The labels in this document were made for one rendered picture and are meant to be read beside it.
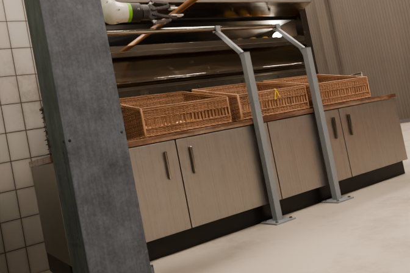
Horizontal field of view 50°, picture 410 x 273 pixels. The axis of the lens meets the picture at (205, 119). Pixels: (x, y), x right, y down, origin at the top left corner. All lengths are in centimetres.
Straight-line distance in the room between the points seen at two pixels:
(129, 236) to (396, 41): 950
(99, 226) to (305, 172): 156
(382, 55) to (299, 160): 823
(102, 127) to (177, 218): 89
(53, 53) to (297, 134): 165
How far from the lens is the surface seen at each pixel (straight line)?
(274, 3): 339
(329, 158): 277
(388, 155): 330
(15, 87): 258
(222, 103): 246
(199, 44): 305
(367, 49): 1099
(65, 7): 152
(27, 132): 255
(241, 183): 241
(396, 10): 1059
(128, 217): 148
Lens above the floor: 53
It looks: 2 degrees up
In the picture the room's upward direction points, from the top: 11 degrees counter-clockwise
